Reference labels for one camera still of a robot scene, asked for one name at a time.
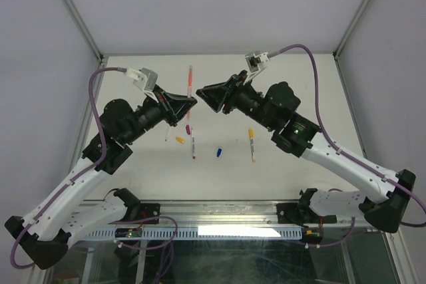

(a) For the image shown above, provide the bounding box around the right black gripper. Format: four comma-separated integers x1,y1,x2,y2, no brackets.
195,71,277,132

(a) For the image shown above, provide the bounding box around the perforated cable duct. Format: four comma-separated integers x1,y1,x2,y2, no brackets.
85,225,302,241

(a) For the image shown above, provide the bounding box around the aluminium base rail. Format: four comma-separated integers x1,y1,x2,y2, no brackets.
76,199,399,231

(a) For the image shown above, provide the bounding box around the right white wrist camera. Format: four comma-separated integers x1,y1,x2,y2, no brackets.
244,52,269,83

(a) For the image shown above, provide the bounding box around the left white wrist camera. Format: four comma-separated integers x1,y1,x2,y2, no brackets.
124,68,158,92

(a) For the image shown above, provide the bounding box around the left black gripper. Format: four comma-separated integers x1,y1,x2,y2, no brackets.
123,84,198,144

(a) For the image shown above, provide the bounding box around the white pen purple end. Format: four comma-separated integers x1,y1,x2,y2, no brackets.
190,128,196,160

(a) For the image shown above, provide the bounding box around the thin white pen yellow end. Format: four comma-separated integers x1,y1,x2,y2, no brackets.
164,126,172,142

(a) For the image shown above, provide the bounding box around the white marker yellow end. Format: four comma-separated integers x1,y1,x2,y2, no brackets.
248,128,256,163

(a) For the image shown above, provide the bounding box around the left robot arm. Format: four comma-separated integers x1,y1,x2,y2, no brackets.
5,86,197,270

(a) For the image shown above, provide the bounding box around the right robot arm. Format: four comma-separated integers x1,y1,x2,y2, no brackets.
196,71,415,233

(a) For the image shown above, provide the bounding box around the orange highlighter pen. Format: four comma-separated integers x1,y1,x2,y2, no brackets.
186,65,193,121

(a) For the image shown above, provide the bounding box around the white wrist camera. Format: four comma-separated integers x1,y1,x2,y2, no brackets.
244,52,269,83
124,68,158,92

